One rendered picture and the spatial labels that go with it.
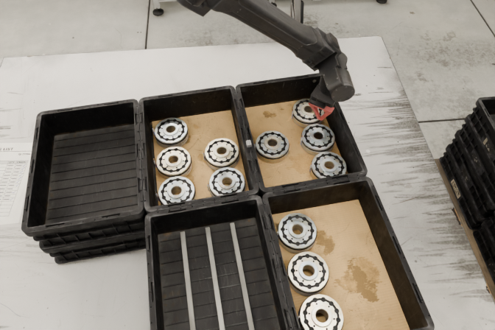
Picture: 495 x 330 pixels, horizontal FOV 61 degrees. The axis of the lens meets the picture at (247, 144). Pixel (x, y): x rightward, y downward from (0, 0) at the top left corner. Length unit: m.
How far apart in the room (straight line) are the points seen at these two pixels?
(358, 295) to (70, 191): 0.84
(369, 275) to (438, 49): 2.22
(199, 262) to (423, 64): 2.23
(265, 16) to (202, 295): 0.68
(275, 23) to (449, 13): 2.71
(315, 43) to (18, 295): 1.04
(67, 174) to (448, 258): 1.15
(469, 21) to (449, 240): 2.30
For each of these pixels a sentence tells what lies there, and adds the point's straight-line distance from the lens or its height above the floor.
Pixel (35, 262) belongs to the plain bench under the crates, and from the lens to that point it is 1.40.
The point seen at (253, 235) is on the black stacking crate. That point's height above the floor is 0.83.
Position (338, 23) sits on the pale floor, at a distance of 3.15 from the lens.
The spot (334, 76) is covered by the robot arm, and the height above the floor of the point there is 1.19.
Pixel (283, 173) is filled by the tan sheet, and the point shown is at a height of 0.83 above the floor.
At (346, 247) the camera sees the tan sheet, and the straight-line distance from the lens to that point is 1.16.
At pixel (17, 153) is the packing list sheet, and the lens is 1.64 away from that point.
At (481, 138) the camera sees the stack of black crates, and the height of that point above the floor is 0.50.
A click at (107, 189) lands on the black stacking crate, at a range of 1.28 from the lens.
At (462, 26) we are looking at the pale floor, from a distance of 3.41.
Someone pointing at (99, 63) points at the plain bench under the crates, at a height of 0.70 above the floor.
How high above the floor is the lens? 1.88
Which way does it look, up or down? 54 degrees down
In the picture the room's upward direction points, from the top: straight up
